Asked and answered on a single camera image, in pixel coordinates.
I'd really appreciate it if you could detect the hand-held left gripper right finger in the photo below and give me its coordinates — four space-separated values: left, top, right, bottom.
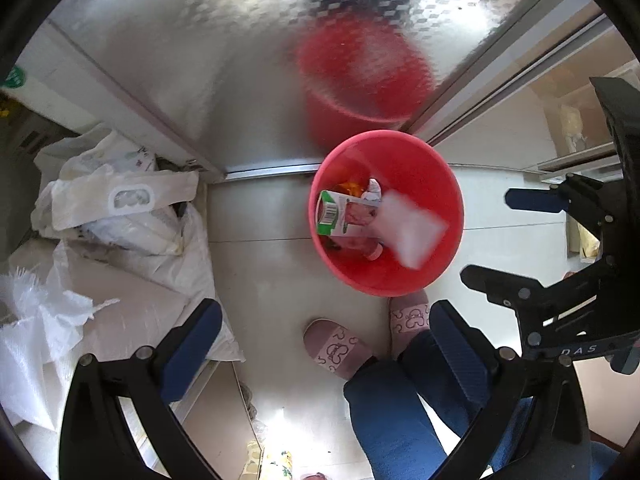
429 300 588 480

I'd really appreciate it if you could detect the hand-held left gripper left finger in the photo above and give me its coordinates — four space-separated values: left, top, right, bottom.
59 299 223 480

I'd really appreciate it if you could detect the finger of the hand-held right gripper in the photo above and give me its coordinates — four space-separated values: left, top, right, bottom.
506 174 623 233
460 264 606 333

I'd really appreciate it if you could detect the white paper towel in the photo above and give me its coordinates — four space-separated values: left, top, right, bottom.
370 191 449 270

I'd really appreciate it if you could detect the red plastic bin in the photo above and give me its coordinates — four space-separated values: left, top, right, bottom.
308 130 465 297

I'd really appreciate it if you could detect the green toothbrush package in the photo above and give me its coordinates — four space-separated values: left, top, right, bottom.
316 189 384 239

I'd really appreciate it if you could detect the pink slipper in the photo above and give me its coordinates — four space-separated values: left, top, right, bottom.
389 290 432 361
303 318 379 381

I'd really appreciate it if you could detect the large white sack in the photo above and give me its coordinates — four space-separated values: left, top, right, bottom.
0 200 247 367

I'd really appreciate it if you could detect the yellow green packet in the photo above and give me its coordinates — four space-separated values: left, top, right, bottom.
242 440 297 480

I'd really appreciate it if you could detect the white plastic bag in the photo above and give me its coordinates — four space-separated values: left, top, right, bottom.
30 126 202 261

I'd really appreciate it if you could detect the steel cabinet door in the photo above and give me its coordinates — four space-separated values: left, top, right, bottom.
45 0 567 184

